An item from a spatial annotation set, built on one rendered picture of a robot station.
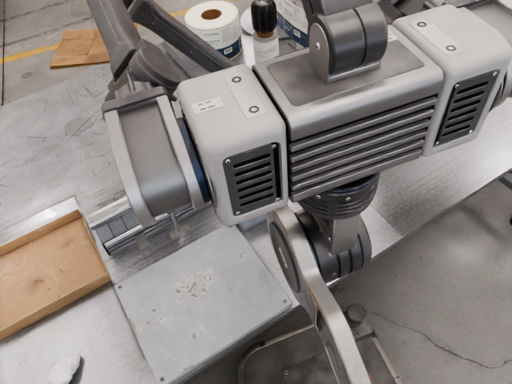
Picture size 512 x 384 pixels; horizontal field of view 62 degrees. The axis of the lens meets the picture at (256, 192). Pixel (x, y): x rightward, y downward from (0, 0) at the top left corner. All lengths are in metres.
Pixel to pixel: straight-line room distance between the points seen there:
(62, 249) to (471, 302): 1.66
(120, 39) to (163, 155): 0.32
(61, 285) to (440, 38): 1.07
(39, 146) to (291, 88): 1.29
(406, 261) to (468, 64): 1.67
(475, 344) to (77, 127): 1.78
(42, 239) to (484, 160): 1.34
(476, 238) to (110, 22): 1.95
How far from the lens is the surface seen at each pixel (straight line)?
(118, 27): 0.80
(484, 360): 2.07
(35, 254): 1.38
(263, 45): 1.48
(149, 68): 0.67
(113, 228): 1.27
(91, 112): 1.74
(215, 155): 0.46
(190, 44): 1.07
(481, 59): 0.59
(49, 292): 1.29
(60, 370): 1.15
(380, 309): 2.04
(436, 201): 1.33
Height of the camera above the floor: 1.84
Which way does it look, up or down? 51 degrees down
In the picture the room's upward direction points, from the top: 8 degrees counter-clockwise
